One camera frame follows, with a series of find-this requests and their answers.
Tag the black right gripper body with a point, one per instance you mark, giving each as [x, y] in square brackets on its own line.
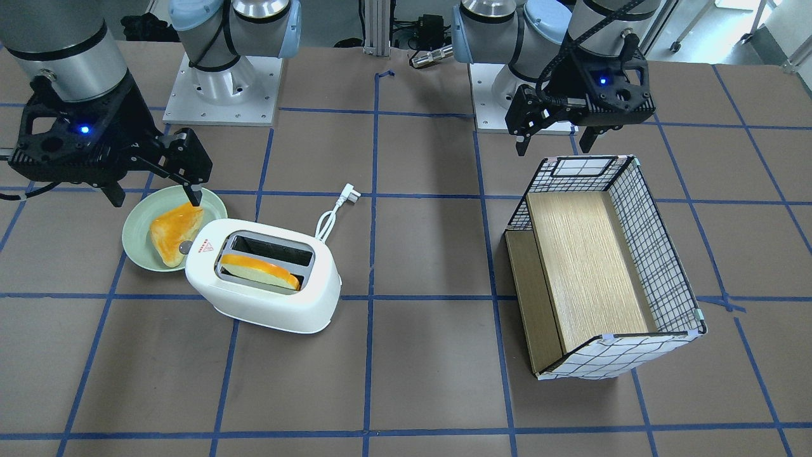
[129, 125]

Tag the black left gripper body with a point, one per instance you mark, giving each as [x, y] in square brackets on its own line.
[566, 82]

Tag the white two-slot toaster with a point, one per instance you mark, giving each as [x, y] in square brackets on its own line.
[308, 310]

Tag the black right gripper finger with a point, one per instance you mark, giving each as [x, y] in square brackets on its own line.
[194, 193]
[115, 193]

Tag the bread slice in toaster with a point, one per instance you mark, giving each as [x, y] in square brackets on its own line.
[260, 271]

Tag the orange toast on plate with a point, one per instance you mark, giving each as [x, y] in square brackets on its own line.
[173, 227]

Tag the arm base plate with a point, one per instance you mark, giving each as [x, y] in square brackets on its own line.
[245, 95]
[492, 87]

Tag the aluminium frame post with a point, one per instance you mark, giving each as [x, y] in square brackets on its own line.
[377, 19]

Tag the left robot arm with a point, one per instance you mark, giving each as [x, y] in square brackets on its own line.
[533, 37]

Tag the grid-pattern wooden storage box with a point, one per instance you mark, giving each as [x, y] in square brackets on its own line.
[600, 285]

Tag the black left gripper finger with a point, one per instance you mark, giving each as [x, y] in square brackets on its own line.
[522, 142]
[589, 137]

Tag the black power adapter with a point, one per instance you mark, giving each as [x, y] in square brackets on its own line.
[430, 32]

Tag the metal cylinder connector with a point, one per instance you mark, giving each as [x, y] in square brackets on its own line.
[422, 59]

